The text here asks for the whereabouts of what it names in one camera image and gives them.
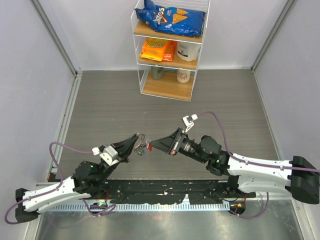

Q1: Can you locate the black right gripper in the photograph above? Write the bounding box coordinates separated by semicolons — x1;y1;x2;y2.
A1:
150;127;208;164

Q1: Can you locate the large metal keyring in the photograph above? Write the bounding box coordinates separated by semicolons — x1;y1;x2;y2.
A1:
134;133;147;156

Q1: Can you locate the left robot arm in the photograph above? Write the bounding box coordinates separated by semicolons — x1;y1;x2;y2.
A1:
14;133;140;224

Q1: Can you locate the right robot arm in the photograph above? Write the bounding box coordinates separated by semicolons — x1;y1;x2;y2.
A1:
147;128;320;205

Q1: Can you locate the white paper cup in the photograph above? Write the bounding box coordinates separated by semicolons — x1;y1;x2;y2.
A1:
177;69;191;84

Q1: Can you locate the white pouch bag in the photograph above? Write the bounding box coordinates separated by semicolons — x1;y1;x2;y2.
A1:
176;41;202;62

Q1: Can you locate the orange snack box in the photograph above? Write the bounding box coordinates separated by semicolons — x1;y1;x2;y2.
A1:
139;37;177;62

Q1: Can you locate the blue Doritos chip bag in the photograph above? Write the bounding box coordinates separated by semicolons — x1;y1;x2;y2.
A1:
135;0;206;37

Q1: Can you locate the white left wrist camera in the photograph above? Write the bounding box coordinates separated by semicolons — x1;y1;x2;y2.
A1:
92;145;120;166

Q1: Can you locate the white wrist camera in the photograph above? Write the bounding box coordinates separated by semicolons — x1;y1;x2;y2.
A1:
182;114;198;133
92;145;120;166

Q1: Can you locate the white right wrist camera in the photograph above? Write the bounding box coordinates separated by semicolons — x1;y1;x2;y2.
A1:
182;114;198;133

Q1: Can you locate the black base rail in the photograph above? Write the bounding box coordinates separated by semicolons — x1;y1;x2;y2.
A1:
103;179;256;205

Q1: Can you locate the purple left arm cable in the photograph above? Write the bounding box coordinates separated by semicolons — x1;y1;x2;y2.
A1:
4;141;117;225

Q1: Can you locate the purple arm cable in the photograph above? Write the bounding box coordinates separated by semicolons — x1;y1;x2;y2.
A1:
196;111;320;220
4;141;117;225

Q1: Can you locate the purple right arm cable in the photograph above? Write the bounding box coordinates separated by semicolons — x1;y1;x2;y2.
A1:
196;111;320;220

